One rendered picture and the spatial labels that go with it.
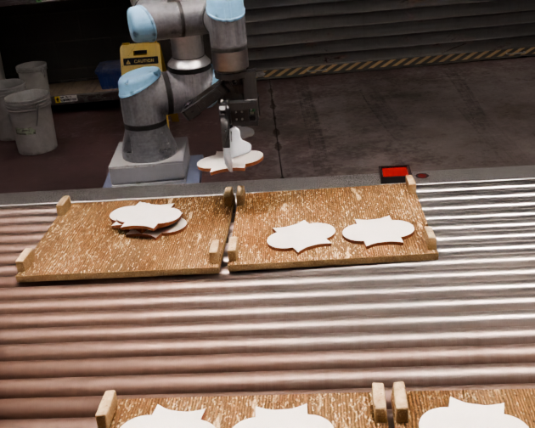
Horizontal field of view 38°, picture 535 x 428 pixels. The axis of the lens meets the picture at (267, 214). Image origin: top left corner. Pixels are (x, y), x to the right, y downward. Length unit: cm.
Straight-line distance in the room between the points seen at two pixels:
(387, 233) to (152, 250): 48
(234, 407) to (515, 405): 40
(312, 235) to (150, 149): 66
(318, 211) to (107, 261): 47
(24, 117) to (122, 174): 313
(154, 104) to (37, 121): 318
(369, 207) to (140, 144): 69
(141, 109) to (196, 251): 60
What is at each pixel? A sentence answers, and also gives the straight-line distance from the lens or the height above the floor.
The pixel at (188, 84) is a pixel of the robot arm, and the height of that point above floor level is 113.
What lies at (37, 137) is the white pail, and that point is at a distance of 524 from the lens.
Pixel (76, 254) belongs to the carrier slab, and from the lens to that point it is 165.
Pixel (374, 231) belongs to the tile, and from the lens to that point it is 158.
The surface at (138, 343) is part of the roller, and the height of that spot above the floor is 92.
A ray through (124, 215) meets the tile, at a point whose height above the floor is 97.
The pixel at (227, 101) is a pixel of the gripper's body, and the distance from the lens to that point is 162.
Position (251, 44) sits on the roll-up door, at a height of 30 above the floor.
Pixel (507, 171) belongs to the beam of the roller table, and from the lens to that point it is 196.
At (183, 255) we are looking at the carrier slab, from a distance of 157.
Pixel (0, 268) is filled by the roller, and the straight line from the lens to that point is 171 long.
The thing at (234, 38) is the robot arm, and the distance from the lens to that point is 158.
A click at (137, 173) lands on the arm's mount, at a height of 91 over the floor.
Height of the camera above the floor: 165
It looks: 25 degrees down
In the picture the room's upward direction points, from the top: 5 degrees counter-clockwise
